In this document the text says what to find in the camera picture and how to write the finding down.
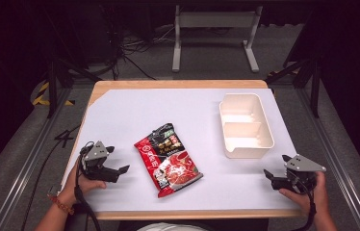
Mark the white divided plastic container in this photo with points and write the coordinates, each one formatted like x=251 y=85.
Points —
x=244 y=128

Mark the white metal stand frame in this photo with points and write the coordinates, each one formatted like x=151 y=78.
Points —
x=216 y=19

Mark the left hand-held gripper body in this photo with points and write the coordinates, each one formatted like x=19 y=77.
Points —
x=95 y=153

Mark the person's white clothing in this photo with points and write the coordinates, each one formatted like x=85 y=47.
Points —
x=168 y=227

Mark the red and black sauce packet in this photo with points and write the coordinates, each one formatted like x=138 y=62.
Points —
x=168 y=160

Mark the person's right hand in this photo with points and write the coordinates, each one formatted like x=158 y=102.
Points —
x=311 y=199

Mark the black metal stand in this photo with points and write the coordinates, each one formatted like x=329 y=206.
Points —
x=52 y=89
x=314 y=93

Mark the person's left hand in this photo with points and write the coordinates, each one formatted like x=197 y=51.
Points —
x=83 y=186

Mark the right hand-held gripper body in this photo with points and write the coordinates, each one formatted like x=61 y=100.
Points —
x=301 y=165

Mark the aluminium floor rail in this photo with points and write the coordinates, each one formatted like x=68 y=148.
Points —
x=335 y=160
x=30 y=160

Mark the white table mat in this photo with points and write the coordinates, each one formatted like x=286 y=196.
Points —
x=155 y=106

